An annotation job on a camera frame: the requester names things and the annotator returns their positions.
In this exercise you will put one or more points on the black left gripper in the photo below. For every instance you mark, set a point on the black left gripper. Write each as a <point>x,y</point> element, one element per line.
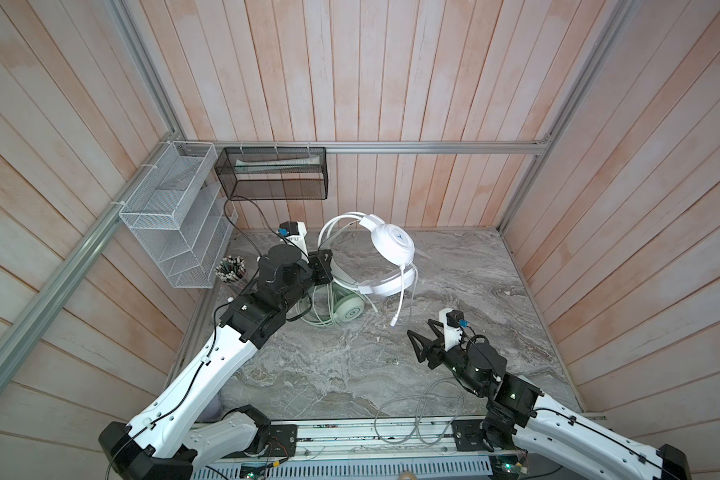
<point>322,260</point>

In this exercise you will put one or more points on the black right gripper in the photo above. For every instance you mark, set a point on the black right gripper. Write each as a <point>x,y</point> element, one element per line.
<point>430,345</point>

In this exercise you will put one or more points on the mint green headphones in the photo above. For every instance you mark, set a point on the mint green headphones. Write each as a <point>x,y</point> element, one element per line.
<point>329,305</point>

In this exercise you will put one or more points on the white headphones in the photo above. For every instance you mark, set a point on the white headphones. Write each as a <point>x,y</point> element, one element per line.
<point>392,243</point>

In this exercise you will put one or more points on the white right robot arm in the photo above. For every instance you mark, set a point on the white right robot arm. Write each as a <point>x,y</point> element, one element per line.
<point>520,416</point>

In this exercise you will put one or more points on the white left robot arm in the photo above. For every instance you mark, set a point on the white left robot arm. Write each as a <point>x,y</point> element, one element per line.
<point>162,441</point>

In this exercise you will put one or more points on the clear cup of pencils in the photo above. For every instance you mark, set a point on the clear cup of pencils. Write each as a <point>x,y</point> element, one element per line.
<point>231,269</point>

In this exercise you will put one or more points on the lavender glasses case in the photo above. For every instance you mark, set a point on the lavender glasses case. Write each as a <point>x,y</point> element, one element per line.
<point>212,410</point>

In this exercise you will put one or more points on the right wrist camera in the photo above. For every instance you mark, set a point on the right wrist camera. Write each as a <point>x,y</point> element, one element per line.
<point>453,324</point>

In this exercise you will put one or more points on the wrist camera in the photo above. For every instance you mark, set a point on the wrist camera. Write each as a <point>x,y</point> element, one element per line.
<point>453,324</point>
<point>294,233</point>

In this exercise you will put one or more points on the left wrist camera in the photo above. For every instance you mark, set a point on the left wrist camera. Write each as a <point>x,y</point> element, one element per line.
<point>294,233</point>

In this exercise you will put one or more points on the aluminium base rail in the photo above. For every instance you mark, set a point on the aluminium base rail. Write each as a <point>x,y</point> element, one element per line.
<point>429,447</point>

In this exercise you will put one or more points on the black wire mesh basket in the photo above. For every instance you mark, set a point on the black wire mesh basket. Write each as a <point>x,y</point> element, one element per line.
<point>273,173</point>

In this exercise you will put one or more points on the white wire mesh shelf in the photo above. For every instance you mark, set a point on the white wire mesh shelf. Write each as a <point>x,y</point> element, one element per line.
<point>176,214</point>

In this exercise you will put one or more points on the aluminium wall rail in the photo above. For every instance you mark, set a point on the aluminium wall rail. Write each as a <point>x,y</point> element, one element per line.
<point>396,147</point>
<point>18,342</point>

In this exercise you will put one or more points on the aluminium left wall rail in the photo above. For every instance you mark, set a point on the aluminium left wall rail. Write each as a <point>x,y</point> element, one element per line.
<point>18,342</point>

